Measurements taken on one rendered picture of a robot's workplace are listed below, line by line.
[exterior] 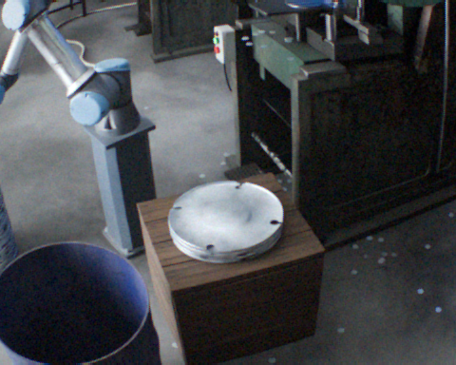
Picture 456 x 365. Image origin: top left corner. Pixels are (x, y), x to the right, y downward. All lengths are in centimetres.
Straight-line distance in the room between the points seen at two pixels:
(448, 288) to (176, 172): 124
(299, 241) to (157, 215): 39
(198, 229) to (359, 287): 63
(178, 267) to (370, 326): 65
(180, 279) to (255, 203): 31
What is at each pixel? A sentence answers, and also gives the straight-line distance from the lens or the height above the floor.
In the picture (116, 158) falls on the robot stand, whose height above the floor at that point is 39.
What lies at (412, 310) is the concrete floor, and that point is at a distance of 195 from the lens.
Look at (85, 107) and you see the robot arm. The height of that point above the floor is 63.
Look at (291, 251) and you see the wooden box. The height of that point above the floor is 35.
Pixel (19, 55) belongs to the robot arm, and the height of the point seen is 74.
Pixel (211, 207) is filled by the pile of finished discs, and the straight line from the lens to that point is 169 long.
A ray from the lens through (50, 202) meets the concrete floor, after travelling 252.
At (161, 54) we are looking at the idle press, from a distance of 359.
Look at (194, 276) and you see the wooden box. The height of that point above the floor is 35.
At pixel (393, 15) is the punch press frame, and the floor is 76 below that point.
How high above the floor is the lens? 140
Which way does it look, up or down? 35 degrees down
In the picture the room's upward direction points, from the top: 4 degrees counter-clockwise
